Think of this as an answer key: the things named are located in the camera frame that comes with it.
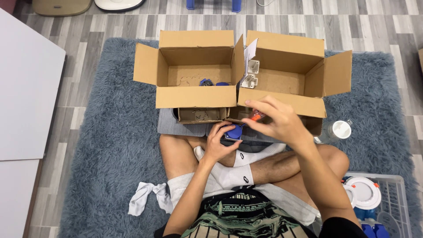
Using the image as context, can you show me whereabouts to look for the person's right hand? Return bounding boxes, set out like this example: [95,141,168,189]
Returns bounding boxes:
[243,95,314,149]

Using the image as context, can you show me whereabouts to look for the person's left hand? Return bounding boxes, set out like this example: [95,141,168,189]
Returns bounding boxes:
[202,120,244,166]

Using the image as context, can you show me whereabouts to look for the orange handled screwdriver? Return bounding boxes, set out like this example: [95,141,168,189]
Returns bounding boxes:
[241,110,266,128]

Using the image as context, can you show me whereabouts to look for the blue socket housing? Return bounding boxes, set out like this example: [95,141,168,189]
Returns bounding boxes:
[224,123,245,142]

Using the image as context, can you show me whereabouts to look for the large open cardboard box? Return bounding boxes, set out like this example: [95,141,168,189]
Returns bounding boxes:
[237,30,353,118]
[133,30,246,109]

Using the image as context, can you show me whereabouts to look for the person's white sock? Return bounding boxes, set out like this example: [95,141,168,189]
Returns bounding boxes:
[193,142,287,168]
[210,161,255,191]

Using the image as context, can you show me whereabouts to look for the white paper sheet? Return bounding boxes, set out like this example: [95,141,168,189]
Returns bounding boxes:
[243,38,259,64]

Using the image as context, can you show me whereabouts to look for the low cardboard box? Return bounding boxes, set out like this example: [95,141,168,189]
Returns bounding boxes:
[225,106,324,137]

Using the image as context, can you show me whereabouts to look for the pile of small screws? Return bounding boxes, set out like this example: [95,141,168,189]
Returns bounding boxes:
[191,109,210,120]

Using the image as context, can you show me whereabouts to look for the person's right leg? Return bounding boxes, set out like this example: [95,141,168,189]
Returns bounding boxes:
[249,143,351,209]

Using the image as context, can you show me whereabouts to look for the person's leg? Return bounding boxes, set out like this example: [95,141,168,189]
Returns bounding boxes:
[159,134,237,181]
[249,143,351,209]

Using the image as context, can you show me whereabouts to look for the small cardboard tray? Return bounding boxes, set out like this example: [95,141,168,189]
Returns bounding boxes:
[177,107,231,125]

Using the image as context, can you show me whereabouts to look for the clear bottle with white cap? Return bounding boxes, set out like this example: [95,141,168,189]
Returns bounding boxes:
[314,119,354,145]

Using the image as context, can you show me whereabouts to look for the person's left leg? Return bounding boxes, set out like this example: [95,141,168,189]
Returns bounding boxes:
[159,134,237,181]

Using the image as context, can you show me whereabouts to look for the blue plastic stool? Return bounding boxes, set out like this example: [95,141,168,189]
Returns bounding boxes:
[186,0,242,13]

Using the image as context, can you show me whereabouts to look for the person's black printed shirt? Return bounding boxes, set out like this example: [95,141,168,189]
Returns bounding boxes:
[153,188,369,238]

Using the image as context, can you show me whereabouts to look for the person's grey shorts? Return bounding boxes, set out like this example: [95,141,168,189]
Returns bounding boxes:
[167,171,322,227]

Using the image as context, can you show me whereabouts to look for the white round downlight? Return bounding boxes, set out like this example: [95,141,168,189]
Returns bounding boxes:
[344,176,382,211]
[342,184,357,209]

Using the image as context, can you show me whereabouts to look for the blue socket in basket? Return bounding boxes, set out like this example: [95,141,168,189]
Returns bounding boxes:
[361,223,392,238]
[353,206,377,221]

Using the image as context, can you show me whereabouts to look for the crumpled white cloth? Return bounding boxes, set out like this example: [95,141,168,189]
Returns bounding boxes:
[128,181,174,217]

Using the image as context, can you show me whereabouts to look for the blue-grey shaggy rug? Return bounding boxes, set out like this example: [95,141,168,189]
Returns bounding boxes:
[58,37,423,238]

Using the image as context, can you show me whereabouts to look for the white plastic basket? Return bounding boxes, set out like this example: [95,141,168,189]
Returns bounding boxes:
[312,171,414,238]

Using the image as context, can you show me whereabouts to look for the white round appliance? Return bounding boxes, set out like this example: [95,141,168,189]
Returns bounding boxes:
[94,0,146,13]

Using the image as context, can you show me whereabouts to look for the beige appliance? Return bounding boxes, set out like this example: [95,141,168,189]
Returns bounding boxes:
[32,0,93,17]

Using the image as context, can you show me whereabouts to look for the white table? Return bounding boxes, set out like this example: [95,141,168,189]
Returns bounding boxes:
[0,7,67,238]

